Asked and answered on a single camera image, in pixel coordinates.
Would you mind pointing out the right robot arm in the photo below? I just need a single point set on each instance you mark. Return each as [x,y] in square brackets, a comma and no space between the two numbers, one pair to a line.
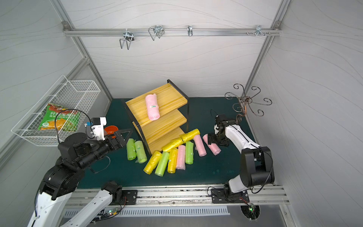
[256,162]

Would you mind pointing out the green snack bag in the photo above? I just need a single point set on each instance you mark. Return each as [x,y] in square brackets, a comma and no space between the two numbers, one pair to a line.
[59,117]

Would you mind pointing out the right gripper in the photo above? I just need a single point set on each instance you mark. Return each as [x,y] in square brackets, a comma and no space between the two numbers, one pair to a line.
[215,138]

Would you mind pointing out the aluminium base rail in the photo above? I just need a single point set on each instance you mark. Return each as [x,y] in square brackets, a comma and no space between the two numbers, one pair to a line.
[182,195]

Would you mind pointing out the orange plastic bowl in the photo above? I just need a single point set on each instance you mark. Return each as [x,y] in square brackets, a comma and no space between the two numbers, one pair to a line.
[110,130]

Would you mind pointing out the green roll front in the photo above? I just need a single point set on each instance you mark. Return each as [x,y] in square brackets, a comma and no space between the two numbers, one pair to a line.
[160,170]

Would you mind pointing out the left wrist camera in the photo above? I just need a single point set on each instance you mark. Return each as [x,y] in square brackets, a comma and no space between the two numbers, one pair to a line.
[96,126]

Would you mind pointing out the pink roll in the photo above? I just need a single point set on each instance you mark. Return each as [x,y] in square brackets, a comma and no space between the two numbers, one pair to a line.
[213,147]
[180,165]
[199,145]
[152,107]

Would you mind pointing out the green roll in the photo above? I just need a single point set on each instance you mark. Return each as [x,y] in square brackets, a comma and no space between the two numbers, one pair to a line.
[131,150]
[140,151]
[160,170]
[189,153]

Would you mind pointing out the yellow roll front left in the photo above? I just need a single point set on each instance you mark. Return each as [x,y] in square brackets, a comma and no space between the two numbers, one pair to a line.
[153,162]

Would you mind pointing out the metal hook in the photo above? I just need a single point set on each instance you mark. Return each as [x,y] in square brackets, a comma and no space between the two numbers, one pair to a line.
[127,39]
[156,31]
[190,31]
[258,32]

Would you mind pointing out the wooden three-tier shelf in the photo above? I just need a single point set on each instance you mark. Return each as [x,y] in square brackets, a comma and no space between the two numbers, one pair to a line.
[157,133]

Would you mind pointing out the copper wire jewelry stand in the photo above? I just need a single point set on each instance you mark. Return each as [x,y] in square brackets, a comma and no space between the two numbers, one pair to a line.
[244,102]

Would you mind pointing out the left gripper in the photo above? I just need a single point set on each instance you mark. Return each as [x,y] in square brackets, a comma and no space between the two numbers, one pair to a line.
[112,140]

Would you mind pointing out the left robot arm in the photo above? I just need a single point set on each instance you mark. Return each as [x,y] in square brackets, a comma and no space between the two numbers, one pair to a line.
[79,153]

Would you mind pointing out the green roll beside shelf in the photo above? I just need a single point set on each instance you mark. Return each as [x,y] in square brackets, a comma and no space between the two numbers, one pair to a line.
[140,151]

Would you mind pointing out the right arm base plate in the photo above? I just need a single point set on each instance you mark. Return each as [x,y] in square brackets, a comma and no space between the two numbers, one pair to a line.
[224,196]

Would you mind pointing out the pink roll front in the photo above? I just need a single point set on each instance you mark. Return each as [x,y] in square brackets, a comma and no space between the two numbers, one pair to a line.
[180,165]

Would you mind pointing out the yellow roll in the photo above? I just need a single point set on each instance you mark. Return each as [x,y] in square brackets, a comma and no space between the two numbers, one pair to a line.
[173,155]
[153,162]
[190,135]

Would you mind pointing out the aluminium top rail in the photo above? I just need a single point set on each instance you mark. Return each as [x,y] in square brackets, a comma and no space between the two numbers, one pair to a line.
[170,32]

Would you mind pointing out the yellow roll lying diagonal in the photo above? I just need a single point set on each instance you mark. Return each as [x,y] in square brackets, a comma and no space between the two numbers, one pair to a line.
[175,143]

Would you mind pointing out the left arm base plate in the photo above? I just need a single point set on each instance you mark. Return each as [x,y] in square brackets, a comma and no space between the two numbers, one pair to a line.
[125,197]

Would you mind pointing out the yellow roll upper right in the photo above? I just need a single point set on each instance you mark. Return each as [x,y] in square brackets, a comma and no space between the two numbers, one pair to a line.
[190,135]

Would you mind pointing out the yellow roll front middle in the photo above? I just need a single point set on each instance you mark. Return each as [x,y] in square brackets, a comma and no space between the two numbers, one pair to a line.
[173,155]

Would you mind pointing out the white wire basket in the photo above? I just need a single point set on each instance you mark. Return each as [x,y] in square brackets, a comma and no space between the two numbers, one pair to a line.
[77,95]

